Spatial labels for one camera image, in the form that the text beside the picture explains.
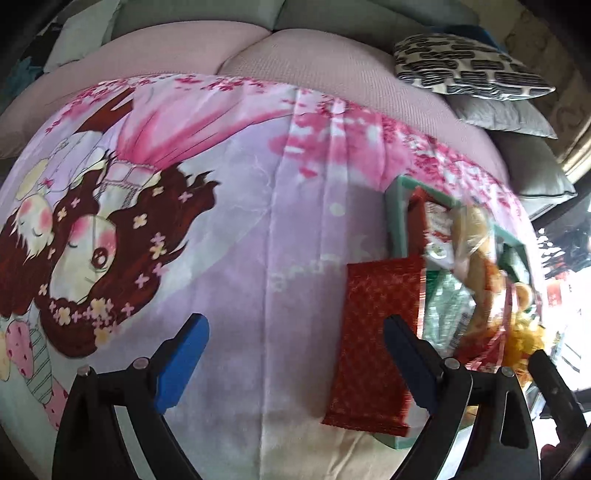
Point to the printed cartoon blanket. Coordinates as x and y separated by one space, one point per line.
254 230

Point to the yellow bread packet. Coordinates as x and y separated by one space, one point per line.
526 341

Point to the red patterned packet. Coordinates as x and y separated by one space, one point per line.
369 346

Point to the blue cloth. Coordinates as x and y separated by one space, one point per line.
487 36

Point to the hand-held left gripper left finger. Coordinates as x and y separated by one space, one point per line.
182 364

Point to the black white patterned pillow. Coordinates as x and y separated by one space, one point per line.
466 64

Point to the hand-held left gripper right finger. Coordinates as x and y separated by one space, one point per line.
411 364

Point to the teal white barcode packet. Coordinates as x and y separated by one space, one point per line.
445 304

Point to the pink sofa seat cushion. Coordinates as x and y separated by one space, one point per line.
346 64
138 50

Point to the teal cloth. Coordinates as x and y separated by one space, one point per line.
25 74

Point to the orange roll cake packet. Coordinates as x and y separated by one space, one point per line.
471 230

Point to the grey sofa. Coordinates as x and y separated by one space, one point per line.
369 11

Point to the pale grey pillow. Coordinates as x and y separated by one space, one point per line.
83 32

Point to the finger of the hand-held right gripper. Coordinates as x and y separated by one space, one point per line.
549 383

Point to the teal cardboard box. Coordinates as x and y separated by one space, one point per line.
396 207

